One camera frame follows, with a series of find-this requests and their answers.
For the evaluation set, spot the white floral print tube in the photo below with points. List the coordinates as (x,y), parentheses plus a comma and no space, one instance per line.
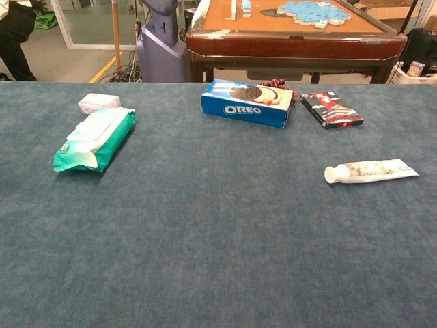
(368,172)

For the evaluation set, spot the blue Oreo cookie box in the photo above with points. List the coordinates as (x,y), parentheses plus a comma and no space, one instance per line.
(246,109)

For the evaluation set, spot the blue felt table cover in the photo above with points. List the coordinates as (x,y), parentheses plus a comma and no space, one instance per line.
(205,239)

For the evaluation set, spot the bunch of dark red fruits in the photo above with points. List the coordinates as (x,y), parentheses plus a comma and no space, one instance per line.
(274,83)

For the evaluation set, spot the green wet wipes pack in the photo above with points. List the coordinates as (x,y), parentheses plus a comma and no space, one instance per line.
(102,136)

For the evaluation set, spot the red black patterned box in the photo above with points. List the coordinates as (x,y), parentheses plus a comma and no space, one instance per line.
(327,109)

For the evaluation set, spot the small white pink tissue pack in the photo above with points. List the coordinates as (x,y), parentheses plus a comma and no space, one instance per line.
(99,101)

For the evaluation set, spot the brown mahjong table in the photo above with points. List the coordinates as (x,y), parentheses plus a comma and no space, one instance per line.
(290,44)

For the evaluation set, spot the row of white mahjong tiles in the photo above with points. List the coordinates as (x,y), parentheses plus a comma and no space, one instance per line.
(234,10)

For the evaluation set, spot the short stack of mahjong tiles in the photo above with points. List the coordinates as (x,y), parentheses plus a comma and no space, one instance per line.
(246,8)

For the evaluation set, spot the wooden pole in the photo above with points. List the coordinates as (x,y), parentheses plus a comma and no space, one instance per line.
(116,34)

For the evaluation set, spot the pile of blue mahjong tiles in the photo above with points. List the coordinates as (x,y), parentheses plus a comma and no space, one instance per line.
(314,12)

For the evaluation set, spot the white framed glass partition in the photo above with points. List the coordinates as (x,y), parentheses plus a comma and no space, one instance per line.
(99,20)

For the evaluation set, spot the white plastic basket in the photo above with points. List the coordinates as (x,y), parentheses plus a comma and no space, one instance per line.
(403,78)

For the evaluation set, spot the green bag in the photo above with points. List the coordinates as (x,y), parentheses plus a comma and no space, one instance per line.
(46,21)

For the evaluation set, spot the cardboard box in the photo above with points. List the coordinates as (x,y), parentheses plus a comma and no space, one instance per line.
(389,15)

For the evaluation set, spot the black bag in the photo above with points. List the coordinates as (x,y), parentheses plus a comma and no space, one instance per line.
(420,48)

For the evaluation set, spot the person in black trousers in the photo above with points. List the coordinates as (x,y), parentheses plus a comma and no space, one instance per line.
(13,34)

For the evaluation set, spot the blue purple robot pedestal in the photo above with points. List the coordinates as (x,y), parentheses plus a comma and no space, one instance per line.
(160,51)

